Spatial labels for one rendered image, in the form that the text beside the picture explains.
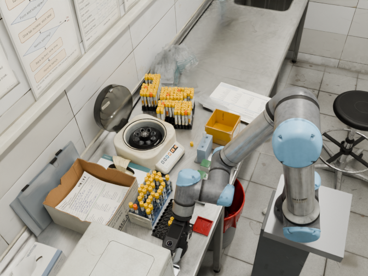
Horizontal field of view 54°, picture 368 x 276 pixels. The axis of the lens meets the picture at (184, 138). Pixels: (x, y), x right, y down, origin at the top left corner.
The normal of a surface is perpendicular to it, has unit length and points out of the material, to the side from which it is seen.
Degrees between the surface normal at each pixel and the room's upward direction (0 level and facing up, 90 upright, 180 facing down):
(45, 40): 95
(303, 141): 84
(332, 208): 1
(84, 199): 1
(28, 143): 90
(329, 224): 1
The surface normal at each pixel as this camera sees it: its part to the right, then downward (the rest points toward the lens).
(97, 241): -0.04, -0.68
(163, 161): 0.32, -0.46
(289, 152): -0.23, 0.63
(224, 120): -0.44, 0.67
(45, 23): 0.93, 0.28
